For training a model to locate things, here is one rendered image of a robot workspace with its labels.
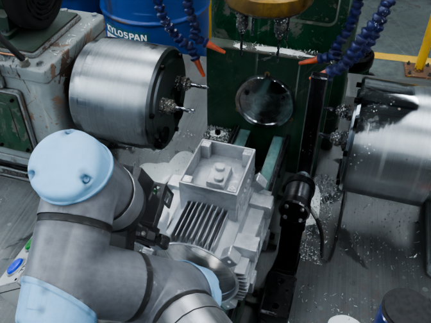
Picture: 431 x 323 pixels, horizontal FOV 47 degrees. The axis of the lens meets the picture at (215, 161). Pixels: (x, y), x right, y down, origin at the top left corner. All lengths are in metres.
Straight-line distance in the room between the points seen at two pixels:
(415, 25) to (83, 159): 3.78
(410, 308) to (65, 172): 0.40
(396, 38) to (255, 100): 2.76
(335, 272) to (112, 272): 0.73
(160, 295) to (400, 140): 0.62
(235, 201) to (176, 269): 0.28
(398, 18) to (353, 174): 3.25
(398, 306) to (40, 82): 0.84
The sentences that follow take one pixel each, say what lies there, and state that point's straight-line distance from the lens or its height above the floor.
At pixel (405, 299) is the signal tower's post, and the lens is 0.63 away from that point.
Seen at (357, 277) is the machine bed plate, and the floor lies 0.80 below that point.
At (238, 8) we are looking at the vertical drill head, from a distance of 0.97.
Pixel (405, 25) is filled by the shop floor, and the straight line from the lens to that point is 4.12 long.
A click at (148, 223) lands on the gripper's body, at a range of 0.67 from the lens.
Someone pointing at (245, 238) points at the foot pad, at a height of 1.07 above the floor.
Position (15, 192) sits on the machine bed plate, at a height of 0.80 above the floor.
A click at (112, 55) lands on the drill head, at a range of 1.14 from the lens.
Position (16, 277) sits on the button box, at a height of 1.08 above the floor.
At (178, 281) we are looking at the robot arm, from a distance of 0.55.
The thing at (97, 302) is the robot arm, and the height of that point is 1.30.
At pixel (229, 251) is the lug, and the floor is 1.09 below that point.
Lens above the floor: 1.71
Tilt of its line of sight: 42 degrees down
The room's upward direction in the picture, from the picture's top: straight up
